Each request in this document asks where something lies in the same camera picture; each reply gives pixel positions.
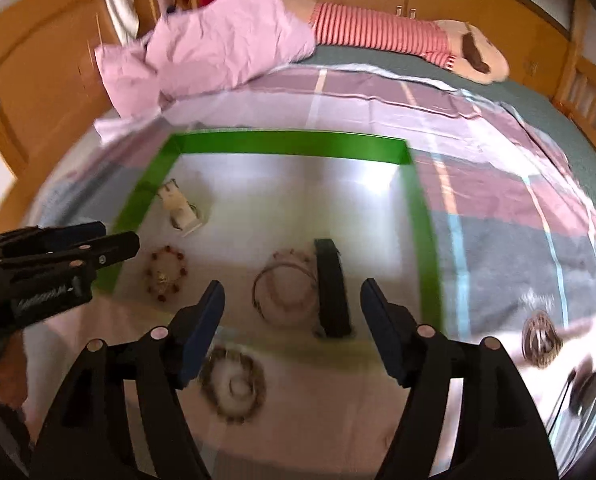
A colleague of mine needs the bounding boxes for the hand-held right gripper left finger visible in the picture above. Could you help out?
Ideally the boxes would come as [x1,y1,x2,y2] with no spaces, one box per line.
[30,280,227,480]

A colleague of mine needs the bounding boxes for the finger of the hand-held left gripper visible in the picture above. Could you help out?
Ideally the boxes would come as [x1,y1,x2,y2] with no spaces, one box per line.
[0,231,142,283]
[0,221,107,261]

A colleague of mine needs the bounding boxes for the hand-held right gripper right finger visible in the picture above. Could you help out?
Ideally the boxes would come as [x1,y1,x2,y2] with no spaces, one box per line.
[359,277,560,480]

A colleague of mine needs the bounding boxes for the dark bead bracelet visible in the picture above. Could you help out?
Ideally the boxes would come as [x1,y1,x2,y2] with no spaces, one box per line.
[198,344,267,423]

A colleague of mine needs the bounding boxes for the black smart band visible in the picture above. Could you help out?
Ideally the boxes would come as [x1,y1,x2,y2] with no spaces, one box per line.
[313,238,355,339]

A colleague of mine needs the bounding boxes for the reddish bead bracelet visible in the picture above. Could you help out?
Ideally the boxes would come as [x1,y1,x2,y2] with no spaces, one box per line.
[145,245,189,303]

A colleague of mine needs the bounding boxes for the silver bangle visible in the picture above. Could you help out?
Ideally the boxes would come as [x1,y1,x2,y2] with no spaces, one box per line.
[252,255,321,328]

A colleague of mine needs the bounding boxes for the white wrist watch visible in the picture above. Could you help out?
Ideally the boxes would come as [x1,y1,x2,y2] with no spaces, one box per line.
[158,180,211,237]

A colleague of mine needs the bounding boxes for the green cardboard box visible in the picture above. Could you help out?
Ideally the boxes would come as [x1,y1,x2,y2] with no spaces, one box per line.
[92,130,446,341]

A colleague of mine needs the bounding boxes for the person's left hand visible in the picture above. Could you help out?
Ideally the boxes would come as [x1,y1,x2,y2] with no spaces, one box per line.
[0,332,29,408]

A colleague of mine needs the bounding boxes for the wooden headboard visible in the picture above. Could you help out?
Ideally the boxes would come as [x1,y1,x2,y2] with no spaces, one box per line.
[0,0,179,238]

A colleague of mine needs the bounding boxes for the printed plaid bed sheet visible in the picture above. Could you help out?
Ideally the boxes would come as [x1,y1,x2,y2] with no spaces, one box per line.
[8,62,596,480]

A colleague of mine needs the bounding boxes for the pink quilt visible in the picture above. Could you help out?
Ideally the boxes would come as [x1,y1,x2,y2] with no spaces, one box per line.
[94,0,317,118]

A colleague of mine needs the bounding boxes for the white hanging garment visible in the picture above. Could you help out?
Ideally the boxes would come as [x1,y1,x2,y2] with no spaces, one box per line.
[98,0,142,47]

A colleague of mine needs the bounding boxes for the teal mattress cover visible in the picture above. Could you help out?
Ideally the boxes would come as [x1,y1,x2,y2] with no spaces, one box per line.
[298,42,596,226]

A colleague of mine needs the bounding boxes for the striped plush toy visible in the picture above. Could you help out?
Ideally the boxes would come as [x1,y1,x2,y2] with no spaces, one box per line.
[283,0,510,85]

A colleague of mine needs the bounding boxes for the wooden footboard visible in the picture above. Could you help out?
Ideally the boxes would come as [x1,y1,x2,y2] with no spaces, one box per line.
[553,0,596,153]

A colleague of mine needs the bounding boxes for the black round device with cable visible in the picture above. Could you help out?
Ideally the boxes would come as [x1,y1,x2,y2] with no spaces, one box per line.
[548,355,596,441]

